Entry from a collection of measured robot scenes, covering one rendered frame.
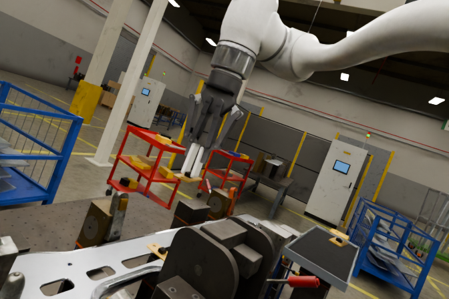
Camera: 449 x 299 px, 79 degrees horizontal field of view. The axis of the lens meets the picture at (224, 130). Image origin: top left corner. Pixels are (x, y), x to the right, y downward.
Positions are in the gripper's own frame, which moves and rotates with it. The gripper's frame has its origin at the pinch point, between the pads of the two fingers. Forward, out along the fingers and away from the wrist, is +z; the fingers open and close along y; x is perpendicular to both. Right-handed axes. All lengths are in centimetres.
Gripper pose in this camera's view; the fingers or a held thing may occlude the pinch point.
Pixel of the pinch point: (194, 160)
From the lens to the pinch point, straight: 60.7
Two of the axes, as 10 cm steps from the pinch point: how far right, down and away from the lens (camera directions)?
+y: -8.8, -3.4, 3.3
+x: -3.1, -1.1, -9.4
